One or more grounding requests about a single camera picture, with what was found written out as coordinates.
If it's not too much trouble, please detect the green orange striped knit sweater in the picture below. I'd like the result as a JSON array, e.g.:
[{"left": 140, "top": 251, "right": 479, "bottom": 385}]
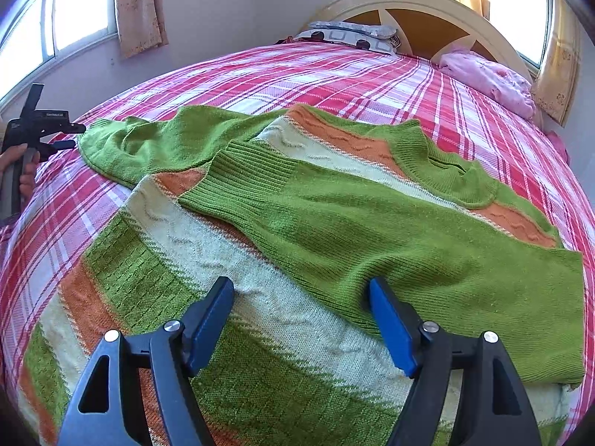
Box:
[{"left": 19, "top": 103, "right": 585, "bottom": 446}]

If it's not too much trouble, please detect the white framed window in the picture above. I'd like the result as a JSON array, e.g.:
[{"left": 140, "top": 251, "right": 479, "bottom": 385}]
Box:
[
  {"left": 0, "top": 0, "right": 117, "bottom": 98},
  {"left": 488, "top": 0, "right": 559, "bottom": 68}
]

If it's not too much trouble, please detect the pink cloth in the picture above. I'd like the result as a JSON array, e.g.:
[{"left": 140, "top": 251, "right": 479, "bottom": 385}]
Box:
[{"left": 549, "top": 131, "right": 570, "bottom": 164}]

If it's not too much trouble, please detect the grey patterned pillow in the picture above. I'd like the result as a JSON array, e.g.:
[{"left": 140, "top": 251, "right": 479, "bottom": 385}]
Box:
[{"left": 294, "top": 20, "right": 401, "bottom": 55}]

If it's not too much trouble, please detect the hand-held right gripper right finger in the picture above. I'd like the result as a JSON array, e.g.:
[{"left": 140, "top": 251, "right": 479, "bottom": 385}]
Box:
[{"left": 369, "top": 276, "right": 542, "bottom": 446}]

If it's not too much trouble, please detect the red plaid bed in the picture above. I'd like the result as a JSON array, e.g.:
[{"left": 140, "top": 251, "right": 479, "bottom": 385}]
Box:
[{"left": 0, "top": 39, "right": 595, "bottom": 446}]

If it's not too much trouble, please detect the person's left hand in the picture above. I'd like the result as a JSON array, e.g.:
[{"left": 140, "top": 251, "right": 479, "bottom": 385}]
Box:
[{"left": 0, "top": 144, "right": 41, "bottom": 197}]

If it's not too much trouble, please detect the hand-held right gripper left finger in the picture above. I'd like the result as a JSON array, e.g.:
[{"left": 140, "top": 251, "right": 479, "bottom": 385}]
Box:
[{"left": 58, "top": 276, "right": 235, "bottom": 446}]

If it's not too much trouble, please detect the cream wooden headboard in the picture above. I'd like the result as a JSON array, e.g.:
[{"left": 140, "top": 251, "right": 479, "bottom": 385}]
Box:
[{"left": 307, "top": 0, "right": 533, "bottom": 80}]

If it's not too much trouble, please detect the pink crumpled blanket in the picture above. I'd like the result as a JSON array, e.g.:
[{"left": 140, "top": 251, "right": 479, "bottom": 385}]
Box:
[{"left": 439, "top": 51, "right": 535, "bottom": 119}]

